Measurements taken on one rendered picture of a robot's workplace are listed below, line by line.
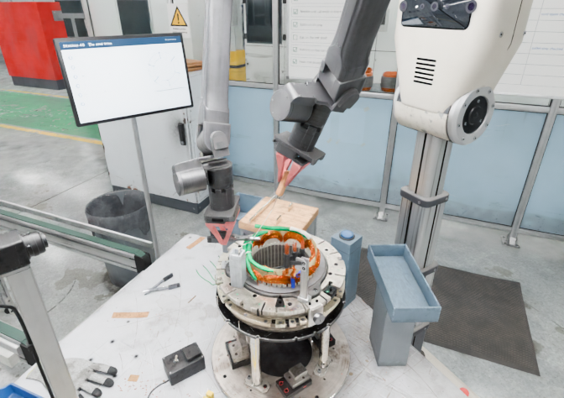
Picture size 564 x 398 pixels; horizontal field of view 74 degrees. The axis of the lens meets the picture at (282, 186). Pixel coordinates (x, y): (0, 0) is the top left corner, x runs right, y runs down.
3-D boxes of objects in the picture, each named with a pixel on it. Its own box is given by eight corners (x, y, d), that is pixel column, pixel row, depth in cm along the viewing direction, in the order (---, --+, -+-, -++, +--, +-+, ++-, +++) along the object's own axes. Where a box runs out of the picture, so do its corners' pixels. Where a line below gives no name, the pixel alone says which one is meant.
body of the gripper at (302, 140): (311, 168, 74) (326, 136, 71) (269, 143, 77) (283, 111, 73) (322, 160, 80) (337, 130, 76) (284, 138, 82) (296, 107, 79)
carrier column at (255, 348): (250, 386, 95) (247, 327, 86) (254, 378, 97) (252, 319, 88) (259, 390, 94) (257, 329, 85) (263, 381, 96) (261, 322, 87)
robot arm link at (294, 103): (364, 94, 67) (341, 61, 71) (321, 86, 60) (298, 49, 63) (324, 137, 75) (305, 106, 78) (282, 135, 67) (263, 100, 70)
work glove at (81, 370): (22, 378, 99) (19, 372, 98) (60, 345, 109) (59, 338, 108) (89, 412, 91) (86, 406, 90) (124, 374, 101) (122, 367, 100)
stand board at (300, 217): (238, 227, 118) (237, 221, 117) (265, 201, 133) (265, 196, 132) (296, 243, 110) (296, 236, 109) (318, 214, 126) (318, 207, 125)
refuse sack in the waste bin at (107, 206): (82, 258, 239) (69, 210, 224) (127, 227, 271) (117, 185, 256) (129, 273, 226) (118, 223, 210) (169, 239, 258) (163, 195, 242)
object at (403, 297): (420, 390, 96) (441, 307, 84) (379, 391, 96) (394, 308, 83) (393, 317, 119) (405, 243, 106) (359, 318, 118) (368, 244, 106)
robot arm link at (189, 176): (225, 128, 78) (213, 133, 86) (171, 138, 73) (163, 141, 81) (237, 184, 80) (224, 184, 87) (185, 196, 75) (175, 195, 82)
